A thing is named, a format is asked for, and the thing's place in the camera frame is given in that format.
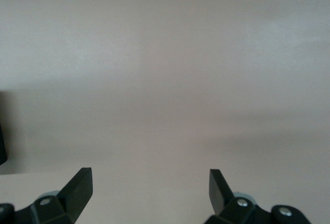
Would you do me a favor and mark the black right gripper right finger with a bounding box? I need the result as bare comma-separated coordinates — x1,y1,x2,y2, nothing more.
204,168,313,224

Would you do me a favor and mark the black plastic box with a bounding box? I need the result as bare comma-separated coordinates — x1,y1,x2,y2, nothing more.
0,124,7,166

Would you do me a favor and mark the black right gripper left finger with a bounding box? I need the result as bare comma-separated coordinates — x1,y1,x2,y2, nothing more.
0,167,94,224

